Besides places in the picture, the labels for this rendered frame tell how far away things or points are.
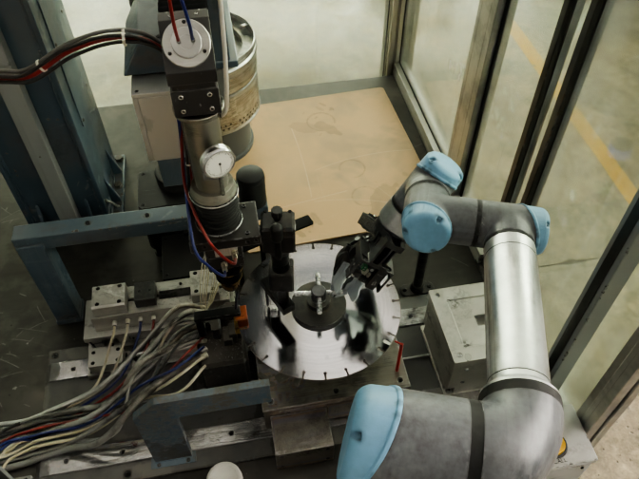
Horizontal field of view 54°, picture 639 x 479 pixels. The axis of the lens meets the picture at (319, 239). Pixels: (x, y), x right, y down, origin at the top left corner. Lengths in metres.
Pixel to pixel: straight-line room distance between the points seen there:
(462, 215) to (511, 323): 0.21
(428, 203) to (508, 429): 0.38
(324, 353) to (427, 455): 0.55
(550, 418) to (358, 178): 1.17
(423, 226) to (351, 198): 0.81
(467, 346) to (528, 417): 0.59
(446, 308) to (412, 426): 0.68
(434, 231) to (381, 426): 0.36
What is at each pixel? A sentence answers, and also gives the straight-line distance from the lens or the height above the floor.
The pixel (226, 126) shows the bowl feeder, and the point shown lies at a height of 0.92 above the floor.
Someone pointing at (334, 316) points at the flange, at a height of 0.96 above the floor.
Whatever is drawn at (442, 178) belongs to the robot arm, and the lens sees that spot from 1.04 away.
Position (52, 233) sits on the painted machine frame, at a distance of 1.37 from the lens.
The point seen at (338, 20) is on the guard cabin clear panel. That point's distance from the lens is 2.10.
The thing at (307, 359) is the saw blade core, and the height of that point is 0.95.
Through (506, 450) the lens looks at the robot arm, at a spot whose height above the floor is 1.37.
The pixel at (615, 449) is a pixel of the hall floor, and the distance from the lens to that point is 2.36.
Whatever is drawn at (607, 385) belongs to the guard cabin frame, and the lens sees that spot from 1.19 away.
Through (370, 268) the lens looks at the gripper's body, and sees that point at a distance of 1.13.
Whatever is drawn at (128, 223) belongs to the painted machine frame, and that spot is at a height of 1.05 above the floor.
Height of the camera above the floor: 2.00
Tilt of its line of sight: 50 degrees down
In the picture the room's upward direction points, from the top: straight up
